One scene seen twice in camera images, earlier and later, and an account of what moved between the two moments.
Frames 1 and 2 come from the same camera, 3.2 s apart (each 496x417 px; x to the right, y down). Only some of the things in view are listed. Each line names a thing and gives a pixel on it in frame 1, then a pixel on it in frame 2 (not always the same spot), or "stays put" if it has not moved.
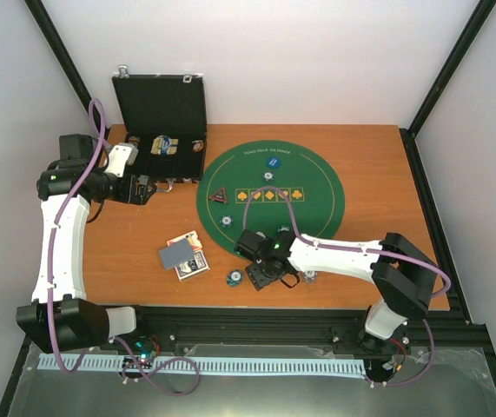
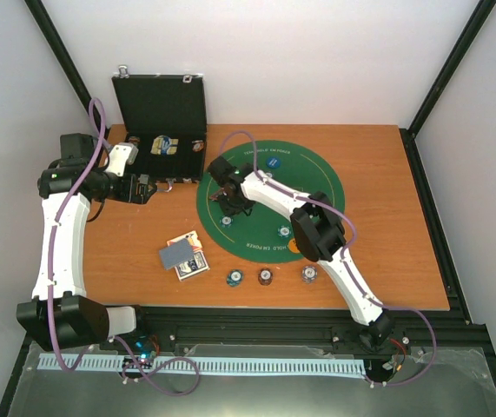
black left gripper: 142,196 stays put
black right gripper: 259,280 -> 229,211
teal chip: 226,221 stays put
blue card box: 194,267 stays put
